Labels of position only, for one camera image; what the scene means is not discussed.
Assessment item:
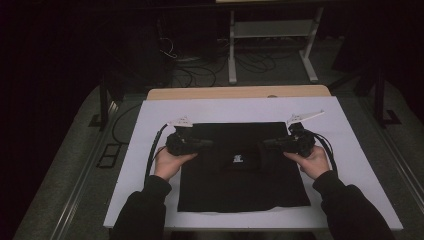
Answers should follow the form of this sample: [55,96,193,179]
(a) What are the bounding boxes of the white table mat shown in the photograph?
[103,96,405,232]

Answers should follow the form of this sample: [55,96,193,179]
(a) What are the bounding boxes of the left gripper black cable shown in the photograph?
[143,123,168,186]

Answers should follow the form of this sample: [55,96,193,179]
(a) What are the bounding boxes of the thin black floor cable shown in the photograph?
[111,103,143,146]

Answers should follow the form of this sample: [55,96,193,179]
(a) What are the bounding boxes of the person's right hand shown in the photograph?
[282,145,331,181]

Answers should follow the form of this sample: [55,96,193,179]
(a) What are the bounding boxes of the person's left hand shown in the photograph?
[153,145,199,182]

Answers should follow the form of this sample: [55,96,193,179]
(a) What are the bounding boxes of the metal floor rail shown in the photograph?
[358,96,424,214]
[49,99,122,240]

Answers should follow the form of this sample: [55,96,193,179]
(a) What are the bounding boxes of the black metal stand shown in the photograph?
[328,64,403,128]
[88,73,126,131]

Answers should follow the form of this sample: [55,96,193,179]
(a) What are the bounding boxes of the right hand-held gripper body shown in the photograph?
[282,109,326,158]

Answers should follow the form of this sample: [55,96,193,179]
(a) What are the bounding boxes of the black tank top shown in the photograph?
[177,121,312,214]

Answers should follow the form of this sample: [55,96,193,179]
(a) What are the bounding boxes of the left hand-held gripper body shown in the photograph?
[165,115,202,157]

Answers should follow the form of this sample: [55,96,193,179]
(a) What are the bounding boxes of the white thin cable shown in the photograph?
[158,35,178,60]

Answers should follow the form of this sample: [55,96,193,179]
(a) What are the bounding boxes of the black floor cables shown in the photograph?
[172,49,278,88]

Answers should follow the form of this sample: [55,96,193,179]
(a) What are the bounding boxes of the white metal stand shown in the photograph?
[228,6,325,85]

